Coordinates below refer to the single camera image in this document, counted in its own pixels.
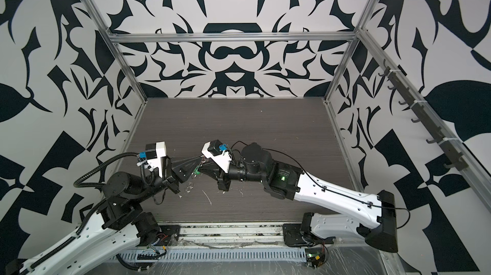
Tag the wall hook rack dark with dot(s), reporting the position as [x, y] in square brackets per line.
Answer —
[426, 115]

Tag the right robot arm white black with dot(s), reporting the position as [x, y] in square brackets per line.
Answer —
[371, 217]

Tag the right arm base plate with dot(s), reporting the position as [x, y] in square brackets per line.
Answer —
[295, 238]

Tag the large wire keyring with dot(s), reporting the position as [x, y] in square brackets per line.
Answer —
[191, 182]

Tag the small circuit board green led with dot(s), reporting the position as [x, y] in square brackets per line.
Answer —
[316, 257]

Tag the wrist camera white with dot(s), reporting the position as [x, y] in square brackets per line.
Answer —
[218, 153]
[153, 157]

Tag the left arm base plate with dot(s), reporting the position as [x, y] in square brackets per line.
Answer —
[168, 235]

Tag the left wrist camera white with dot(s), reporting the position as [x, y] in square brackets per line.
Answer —
[153, 157]

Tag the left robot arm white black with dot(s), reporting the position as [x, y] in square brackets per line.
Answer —
[117, 222]

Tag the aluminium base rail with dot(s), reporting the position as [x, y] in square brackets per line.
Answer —
[230, 233]

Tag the white slotted cable duct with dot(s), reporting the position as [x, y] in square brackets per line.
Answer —
[219, 255]

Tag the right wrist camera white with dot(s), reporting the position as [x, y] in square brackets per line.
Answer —
[218, 153]

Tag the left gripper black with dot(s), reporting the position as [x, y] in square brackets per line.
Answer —
[169, 176]

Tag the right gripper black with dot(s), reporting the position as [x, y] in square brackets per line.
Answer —
[222, 176]

